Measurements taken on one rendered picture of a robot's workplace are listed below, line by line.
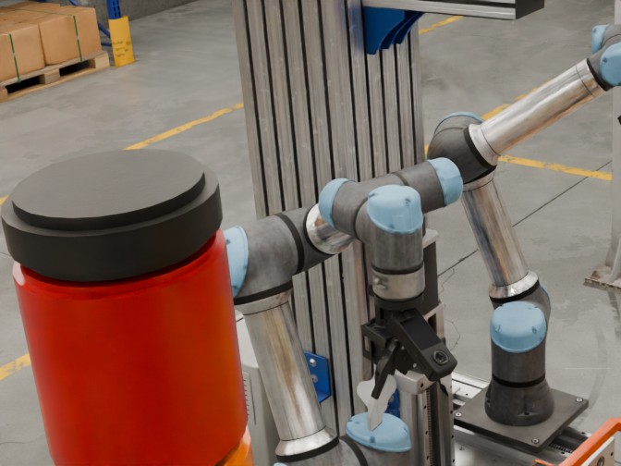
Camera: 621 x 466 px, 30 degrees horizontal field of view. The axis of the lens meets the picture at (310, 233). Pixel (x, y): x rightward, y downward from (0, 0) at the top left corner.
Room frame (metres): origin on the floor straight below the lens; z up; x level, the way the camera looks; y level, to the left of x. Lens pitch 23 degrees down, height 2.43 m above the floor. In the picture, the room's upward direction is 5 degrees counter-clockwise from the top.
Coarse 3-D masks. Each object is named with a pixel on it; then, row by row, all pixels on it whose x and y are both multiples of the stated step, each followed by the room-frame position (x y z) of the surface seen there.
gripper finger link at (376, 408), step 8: (392, 376) 1.46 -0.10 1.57; (360, 384) 1.50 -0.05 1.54; (368, 384) 1.49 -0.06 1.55; (384, 384) 1.45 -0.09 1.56; (392, 384) 1.46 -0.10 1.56; (360, 392) 1.49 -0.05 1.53; (368, 392) 1.48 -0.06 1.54; (384, 392) 1.45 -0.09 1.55; (392, 392) 1.46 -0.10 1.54; (368, 400) 1.47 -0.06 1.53; (376, 400) 1.45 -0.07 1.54; (384, 400) 1.45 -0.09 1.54; (368, 408) 1.46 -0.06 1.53; (376, 408) 1.45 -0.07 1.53; (384, 408) 1.45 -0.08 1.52; (368, 416) 1.45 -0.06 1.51; (376, 416) 1.45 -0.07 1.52; (368, 424) 1.45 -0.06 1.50; (376, 424) 1.45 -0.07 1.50
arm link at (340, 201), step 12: (336, 180) 1.62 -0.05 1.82; (348, 180) 1.62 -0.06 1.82; (372, 180) 1.61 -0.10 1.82; (384, 180) 1.61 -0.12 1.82; (396, 180) 1.61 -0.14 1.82; (324, 192) 1.61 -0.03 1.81; (336, 192) 1.59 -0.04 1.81; (348, 192) 1.58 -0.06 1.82; (360, 192) 1.57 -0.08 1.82; (324, 204) 1.60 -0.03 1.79; (336, 204) 1.57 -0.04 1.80; (348, 204) 1.55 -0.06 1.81; (360, 204) 1.54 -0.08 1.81; (324, 216) 1.60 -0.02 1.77; (336, 216) 1.57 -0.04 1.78; (348, 216) 1.54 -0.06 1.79; (336, 228) 1.59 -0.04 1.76; (348, 228) 1.54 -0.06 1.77; (360, 240) 1.53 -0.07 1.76
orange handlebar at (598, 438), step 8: (608, 424) 1.85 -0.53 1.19; (616, 424) 1.85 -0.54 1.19; (600, 432) 1.83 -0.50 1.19; (608, 432) 1.83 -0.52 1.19; (592, 440) 1.80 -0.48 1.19; (600, 440) 1.81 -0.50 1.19; (584, 448) 1.78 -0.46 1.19; (592, 448) 1.79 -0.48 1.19; (568, 456) 1.76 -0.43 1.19; (576, 456) 1.76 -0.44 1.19; (584, 456) 1.76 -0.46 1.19; (560, 464) 1.74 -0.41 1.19; (568, 464) 1.74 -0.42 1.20; (576, 464) 1.74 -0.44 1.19
